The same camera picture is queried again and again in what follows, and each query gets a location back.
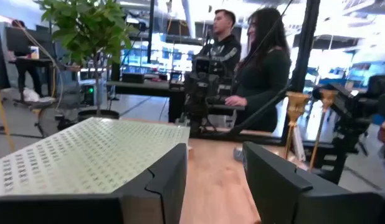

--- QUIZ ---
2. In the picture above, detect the tall gold candlestick holder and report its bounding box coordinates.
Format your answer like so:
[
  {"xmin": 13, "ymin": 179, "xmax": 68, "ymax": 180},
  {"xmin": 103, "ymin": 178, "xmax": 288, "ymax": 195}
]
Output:
[{"xmin": 308, "ymin": 89, "xmax": 338, "ymax": 171}]

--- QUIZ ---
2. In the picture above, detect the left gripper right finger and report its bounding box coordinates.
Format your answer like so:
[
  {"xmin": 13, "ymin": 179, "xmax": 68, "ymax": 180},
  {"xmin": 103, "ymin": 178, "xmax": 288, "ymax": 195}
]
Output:
[{"xmin": 242, "ymin": 141, "xmax": 385, "ymax": 224}]

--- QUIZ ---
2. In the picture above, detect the black bulky machine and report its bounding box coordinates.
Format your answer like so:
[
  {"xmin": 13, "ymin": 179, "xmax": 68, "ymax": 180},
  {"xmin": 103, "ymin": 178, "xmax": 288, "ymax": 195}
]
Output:
[{"xmin": 312, "ymin": 74, "xmax": 385, "ymax": 184}]

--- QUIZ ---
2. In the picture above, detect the short gold candlestick holder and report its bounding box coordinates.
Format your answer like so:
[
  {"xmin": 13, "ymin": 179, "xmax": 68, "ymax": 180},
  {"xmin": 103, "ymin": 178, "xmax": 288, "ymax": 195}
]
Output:
[{"xmin": 284, "ymin": 91, "xmax": 311, "ymax": 160}]

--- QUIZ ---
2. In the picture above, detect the pale green perforated metal shelf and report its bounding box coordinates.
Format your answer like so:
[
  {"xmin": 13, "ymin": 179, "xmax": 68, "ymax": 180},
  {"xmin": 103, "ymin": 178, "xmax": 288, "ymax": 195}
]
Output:
[{"xmin": 0, "ymin": 117, "xmax": 191, "ymax": 198}]

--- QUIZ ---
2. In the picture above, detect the person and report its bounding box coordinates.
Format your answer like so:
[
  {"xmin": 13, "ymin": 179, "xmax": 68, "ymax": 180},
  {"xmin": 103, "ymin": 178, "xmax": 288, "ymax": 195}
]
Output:
[
  {"xmin": 10, "ymin": 19, "xmax": 44, "ymax": 97},
  {"xmin": 197, "ymin": 9, "xmax": 242, "ymax": 82},
  {"xmin": 225, "ymin": 7, "xmax": 292, "ymax": 133}
]

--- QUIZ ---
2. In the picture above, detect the small black box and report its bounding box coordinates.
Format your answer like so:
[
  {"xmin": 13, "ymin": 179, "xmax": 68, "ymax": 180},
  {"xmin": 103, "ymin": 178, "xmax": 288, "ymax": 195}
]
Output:
[{"xmin": 121, "ymin": 73, "xmax": 146, "ymax": 84}]

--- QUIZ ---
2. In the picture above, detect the computer case with green light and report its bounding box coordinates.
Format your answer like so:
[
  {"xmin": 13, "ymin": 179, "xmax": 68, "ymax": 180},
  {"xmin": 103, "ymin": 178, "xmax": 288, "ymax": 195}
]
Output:
[{"xmin": 81, "ymin": 83, "xmax": 96, "ymax": 106}]

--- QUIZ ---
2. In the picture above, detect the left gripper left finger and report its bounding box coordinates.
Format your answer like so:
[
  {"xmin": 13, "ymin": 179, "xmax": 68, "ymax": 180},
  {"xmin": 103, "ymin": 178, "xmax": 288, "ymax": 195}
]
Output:
[{"xmin": 0, "ymin": 142, "xmax": 188, "ymax": 224}]

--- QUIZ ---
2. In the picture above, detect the green leafy potted tree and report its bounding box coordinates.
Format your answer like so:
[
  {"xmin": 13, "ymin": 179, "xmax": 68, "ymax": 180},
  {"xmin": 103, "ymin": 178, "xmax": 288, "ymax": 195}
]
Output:
[{"xmin": 39, "ymin": 0, "xmax": 137, "ymax": 118}]

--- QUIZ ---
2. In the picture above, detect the black plant pot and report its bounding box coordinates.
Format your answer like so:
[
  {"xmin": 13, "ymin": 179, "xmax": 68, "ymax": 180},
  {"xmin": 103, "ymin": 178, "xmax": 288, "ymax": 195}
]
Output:
[{"xmin": 77, "ymin": 108, "xmax": 120, "ymax": 123}]

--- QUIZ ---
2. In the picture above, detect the black desk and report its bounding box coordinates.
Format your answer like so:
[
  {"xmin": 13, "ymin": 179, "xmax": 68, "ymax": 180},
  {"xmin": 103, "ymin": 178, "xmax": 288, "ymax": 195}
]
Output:
[{"xmin": 107, "ymin": 80, "xmax": 246, "ymax": 123}]

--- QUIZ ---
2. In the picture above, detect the white bag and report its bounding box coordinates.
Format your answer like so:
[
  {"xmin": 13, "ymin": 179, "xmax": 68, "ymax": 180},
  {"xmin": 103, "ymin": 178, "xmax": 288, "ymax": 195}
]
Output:
[{"xmin": 22, "ymin": 87, "xmax": 40, "ymax": 103}]

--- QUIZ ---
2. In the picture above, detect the black stool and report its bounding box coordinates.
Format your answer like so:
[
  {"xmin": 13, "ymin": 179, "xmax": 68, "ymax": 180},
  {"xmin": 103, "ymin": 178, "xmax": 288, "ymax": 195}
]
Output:
[{"xmin": 13, "ymin": 96, "xmax": 58, "ymax": 138}]

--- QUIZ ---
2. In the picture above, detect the yellow stand leg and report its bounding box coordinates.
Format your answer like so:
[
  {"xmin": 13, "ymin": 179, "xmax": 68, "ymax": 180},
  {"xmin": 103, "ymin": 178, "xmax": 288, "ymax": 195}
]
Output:
[{"xmin": 0, "ymin": 77, "xmax": 16, "ymax": 152}]

